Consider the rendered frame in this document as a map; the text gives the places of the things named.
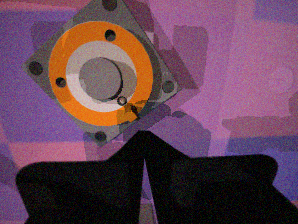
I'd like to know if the orange round plate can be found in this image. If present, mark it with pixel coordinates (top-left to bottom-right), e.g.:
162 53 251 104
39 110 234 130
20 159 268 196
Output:
48 21 154 126

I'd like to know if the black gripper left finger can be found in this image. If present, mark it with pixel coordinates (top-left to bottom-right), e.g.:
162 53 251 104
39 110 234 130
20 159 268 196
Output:
15 130 145 224

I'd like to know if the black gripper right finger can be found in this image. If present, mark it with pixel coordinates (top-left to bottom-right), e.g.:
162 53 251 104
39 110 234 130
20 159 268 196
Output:
144 130 278 224

